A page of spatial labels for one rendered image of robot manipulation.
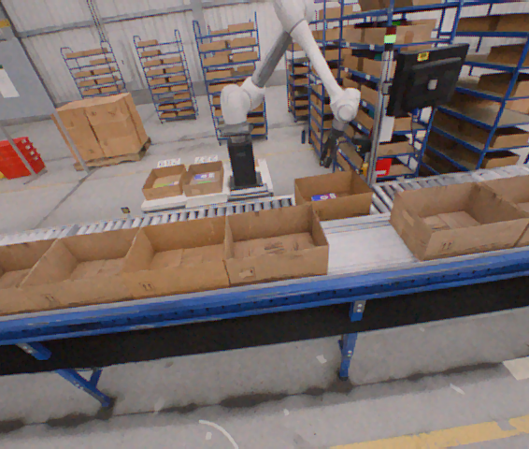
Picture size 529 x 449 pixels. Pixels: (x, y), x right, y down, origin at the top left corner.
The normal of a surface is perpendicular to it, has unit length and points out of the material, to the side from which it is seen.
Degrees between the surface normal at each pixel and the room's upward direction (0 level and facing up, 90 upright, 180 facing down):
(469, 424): 0
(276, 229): 89
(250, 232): 89
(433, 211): 89
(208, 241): 89
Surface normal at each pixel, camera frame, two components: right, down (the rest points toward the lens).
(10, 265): 0.08, 0.59
